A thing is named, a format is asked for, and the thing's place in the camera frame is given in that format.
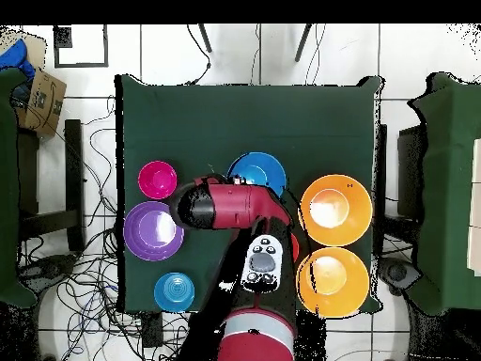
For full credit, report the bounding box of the small pink bowl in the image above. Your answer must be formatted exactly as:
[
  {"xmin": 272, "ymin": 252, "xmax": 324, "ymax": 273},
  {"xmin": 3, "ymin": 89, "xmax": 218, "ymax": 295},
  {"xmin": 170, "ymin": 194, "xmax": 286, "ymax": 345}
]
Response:
[{"xmin": 137, "ymin": 160, "xmax": 178, "ymax": 200}]

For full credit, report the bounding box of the black bench frame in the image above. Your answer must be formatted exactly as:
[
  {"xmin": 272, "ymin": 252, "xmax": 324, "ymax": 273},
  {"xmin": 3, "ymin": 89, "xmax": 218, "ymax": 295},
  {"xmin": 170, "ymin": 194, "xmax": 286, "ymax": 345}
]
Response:
[{"xmin": 16, "ymin": 118, "xmax": 86, "ymax": 253}]

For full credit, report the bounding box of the dark green table cloth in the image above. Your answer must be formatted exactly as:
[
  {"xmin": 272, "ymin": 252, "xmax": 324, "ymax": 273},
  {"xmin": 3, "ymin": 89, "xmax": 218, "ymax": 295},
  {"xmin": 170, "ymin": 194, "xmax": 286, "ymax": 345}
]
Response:
[{"xmin": 115, "ymin": 73, "xmax": 385, "ymax": 315}]

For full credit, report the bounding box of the green covered side table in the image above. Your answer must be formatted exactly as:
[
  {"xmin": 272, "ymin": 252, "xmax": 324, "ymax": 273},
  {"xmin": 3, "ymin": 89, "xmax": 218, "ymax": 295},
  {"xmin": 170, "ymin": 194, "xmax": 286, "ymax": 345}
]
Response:
[
  {"xmin": 0, "ymin": 67, "xmax": 39, "ymax": 309},
  {"xmin": 407, "ymin": 71, "xmax": 481, "ymax": 317}
]

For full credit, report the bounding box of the cardboard box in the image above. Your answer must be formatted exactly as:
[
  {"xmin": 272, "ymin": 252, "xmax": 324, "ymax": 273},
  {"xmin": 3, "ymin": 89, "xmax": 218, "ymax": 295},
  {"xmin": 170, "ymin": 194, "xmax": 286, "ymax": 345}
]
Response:
[{"xmin": 16, "ymin": 69, "xmax": 68, "ymax": 136}]

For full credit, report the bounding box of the white box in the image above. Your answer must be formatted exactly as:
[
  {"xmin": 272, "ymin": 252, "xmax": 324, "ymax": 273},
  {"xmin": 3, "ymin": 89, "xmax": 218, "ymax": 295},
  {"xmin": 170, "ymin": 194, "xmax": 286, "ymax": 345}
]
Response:
[{"xmin": 466, "ymin": 137, "xmax": 481, "ymax": 277}]

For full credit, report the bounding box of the black wheeled floor base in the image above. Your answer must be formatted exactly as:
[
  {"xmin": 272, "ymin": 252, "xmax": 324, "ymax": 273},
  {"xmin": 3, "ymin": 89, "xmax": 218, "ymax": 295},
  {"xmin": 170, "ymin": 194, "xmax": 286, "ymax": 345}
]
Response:
[
  {"xmin": 378, "ymin": 257, "xmax": 423, "ymax": 292},
  {"xmin": 18, "ymin": 254, "xmax": 78, "ymax": 289}
]

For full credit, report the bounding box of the tangle of cables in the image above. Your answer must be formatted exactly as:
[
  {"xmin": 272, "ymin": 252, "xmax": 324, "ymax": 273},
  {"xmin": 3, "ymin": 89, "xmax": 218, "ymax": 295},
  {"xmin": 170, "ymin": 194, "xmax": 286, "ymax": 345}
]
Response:
[{"xmin": 18, "ymin": 95, "xmax": 196, "ymax": 361}]

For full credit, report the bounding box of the black stand panel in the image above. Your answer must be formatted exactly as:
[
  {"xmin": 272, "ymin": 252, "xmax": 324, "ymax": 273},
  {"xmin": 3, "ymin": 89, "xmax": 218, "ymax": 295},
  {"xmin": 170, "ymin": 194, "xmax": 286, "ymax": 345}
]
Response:
[{"xmin": 396, "ymin": 125, "xmax": 427, "ymax": 221}]

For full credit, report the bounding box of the large orange bowl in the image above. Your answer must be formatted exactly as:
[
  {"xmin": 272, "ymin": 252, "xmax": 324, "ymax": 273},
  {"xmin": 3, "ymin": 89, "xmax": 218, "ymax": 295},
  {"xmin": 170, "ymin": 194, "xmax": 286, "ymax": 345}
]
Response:
[
  {"xmin": 299, "ymin": 173, "xmax": 374, "ymax": 248},
  {"xmin": 296, "ymin": 246, "xmax": 371, "ymax": 319}
]

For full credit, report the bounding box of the blue cloth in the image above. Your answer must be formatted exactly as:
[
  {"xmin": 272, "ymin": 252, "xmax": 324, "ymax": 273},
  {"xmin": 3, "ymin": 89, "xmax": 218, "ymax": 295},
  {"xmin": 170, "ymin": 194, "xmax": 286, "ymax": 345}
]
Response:
[{"xmin": 0, "ymin": 39, "xmax": 36, "ymax": 82}]

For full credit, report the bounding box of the purple bowl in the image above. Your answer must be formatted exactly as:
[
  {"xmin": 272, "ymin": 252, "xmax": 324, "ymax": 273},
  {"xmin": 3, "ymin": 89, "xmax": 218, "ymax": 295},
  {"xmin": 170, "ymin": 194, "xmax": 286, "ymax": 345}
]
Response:
[{"xmin": 123, "ymin": 200, "xmax": 185, "ymax": 262}]

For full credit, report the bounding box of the black tripod leg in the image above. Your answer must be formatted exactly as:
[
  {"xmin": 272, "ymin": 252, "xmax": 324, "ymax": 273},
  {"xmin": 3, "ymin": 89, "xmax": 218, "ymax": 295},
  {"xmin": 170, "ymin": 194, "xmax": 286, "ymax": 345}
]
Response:
[
  {"xmin": 294, "ymin": 24, "xmax": 313, "ymax": 63},
  {"xmin": 197, "ymin": 24, "xmax": 212, "ymax": 54}
]

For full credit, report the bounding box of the black square floor frame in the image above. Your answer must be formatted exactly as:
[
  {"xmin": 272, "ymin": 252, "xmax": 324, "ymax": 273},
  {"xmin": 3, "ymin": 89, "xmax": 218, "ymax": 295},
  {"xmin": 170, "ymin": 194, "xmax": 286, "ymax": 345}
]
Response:
[{"xmin": 53, "ymin": 24, "xmax": 109, "ymax": 69}]

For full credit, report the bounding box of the small light blue bowl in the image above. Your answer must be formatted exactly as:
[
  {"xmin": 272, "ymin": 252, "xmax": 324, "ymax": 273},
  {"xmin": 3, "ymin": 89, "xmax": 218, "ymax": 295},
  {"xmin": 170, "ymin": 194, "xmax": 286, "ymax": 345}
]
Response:
[{"xmin": 153, "ymin": 272, "xmax": 195, "ymax": 313}]

